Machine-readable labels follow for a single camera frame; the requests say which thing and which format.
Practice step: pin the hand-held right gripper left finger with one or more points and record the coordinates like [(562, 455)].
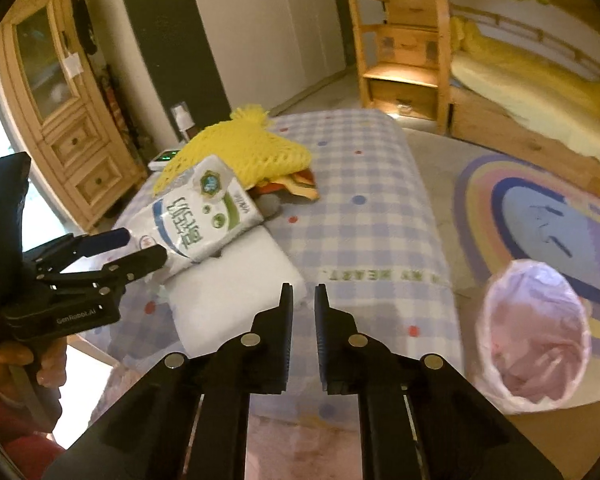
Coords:
[(286, 340)]

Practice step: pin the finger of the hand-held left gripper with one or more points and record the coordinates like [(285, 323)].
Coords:
[(105, 240), (140, 262)]

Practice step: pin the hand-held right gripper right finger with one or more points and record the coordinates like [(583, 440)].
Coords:
[(321, 340)]

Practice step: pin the white tissue packet green print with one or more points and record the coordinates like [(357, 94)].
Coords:
[(200, 215)]

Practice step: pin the orange wrapper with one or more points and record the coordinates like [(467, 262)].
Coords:
[(300, 187)]

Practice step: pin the yellow foam net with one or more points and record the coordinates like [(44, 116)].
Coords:
[(250, 150)]

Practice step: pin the bin with pink bag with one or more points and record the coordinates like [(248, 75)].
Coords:
[(530, 340)]

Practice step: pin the person's left forearm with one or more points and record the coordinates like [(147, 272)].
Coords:
[(10, 445)]

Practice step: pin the person's left hand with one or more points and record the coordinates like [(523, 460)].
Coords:
[(2, 357)]

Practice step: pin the white tissue pack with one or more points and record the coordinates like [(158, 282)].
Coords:
[(230, 285)]

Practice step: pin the white device with green light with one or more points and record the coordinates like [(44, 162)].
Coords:
[(164, 160)]

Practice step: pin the wooden cabinet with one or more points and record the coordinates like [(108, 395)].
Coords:
[(80, 135)]

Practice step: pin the white bottle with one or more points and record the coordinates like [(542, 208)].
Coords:
[(182, 120)]

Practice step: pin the white paper note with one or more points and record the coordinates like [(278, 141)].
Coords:
[(72, 63)]

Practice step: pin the rainbow oval rug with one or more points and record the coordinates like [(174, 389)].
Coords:
[(530, 210)]

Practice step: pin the white wardrobe with round holes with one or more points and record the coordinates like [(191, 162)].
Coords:
[(260, 35)]

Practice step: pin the brown cardboard sheet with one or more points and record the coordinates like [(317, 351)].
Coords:
[(580, 402)]

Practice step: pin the wooden bunk bed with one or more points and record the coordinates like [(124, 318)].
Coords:
[(505, 130)]

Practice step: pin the wooden drawer staircase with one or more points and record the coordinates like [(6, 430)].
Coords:
[(405, 60)]

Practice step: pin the yellow mattress sheet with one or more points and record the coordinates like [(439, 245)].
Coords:
[(540, 95)]

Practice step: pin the yellow quilt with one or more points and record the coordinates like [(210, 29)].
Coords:
[(467, 37)]

